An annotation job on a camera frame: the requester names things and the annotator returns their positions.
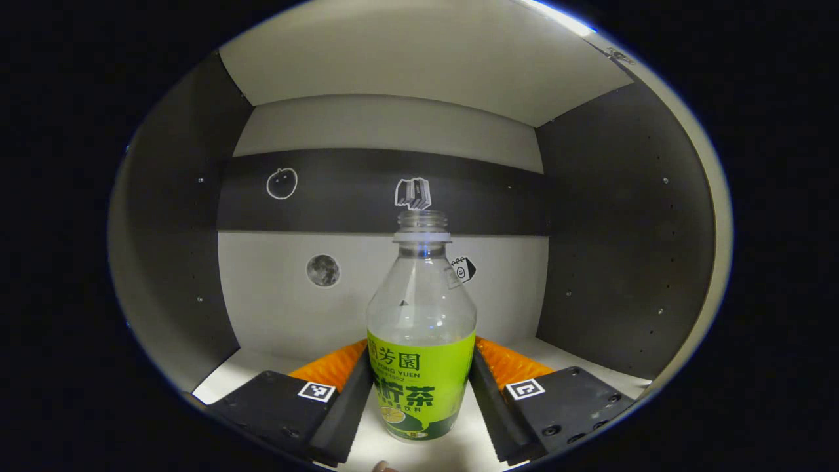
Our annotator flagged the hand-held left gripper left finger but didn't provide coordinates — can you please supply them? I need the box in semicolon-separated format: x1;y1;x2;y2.
206;338;374;467

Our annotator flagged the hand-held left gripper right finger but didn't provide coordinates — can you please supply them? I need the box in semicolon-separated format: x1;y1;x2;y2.
469;336;640;465

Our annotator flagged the green label plastic bottle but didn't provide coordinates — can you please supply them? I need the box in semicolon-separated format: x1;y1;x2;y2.
366;210;477;441

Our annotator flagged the white and grey cabinet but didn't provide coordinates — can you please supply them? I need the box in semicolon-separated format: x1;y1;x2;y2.
108;0;735;472

